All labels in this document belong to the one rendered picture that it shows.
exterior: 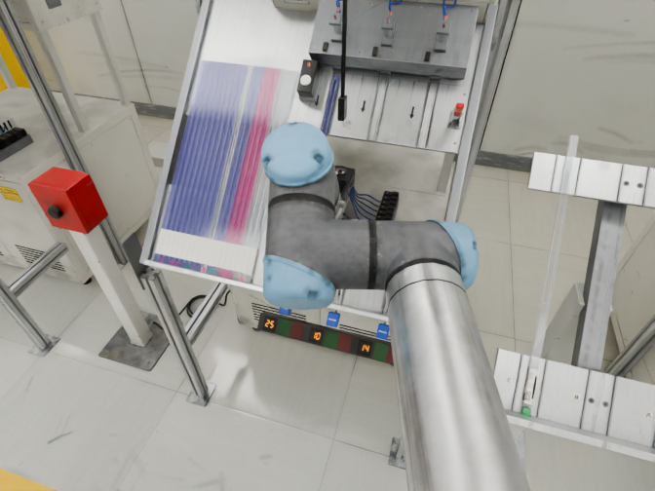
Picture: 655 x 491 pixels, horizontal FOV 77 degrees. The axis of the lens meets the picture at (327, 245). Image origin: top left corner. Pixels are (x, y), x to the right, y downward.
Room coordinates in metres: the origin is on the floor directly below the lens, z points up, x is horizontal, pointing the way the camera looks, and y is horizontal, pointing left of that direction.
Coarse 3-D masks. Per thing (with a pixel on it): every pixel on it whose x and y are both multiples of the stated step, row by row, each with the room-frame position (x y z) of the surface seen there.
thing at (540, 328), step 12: (576, 144) 0.67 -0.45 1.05; (564, 168) 0.64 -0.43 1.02; (564, 180) 0.62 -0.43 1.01; (564, 192) 0.61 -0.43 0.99; (564, 204) 0.59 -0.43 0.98; (564, 216) 0.57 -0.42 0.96; (552, 240) 0.54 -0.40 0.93; (552, 252) 0.53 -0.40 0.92; (552, 264) 0.51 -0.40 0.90; (552, 276) 0.49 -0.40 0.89; (552, 288) 0.48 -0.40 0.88; (540, 300) 0.47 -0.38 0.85; (540, 312) 0.45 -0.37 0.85; (540, 324) 0.43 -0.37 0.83; (540, 336) 0.42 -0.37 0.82; (540, 348) 0.40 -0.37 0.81; (528, 408) 0.33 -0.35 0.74
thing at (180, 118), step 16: (208, 0) 1.16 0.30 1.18; (208, 16) 1.14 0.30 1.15; (192, 48) 1.08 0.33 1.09; (192, 64) 1.05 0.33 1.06; (192, 80) 1.02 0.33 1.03; (176, 112) 0.96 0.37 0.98; (176, 128) 0.93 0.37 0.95; (176, 144) 0.91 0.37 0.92; (176, 160) 0.89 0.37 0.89; (160, 176) 0.85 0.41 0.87; (160, 192) 0.82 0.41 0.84; (160, 208) 0.79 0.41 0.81; (144, 240) 0.74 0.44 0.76; (144, 256) 0.71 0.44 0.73
